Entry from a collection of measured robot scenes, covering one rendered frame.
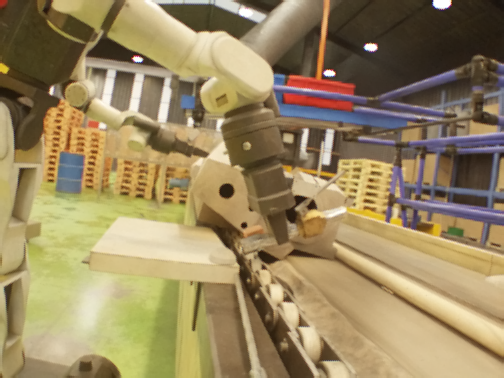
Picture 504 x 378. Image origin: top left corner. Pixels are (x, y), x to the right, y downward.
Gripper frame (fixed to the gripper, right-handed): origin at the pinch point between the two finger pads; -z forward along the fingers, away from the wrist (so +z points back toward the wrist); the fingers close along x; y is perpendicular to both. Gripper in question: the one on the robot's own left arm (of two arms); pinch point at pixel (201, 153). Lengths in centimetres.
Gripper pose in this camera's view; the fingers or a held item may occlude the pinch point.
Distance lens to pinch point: 119.5
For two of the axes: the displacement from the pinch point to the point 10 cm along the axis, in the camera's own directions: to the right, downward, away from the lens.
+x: 1.9, 0.7, -9.8
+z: -9.3, -3.1, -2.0
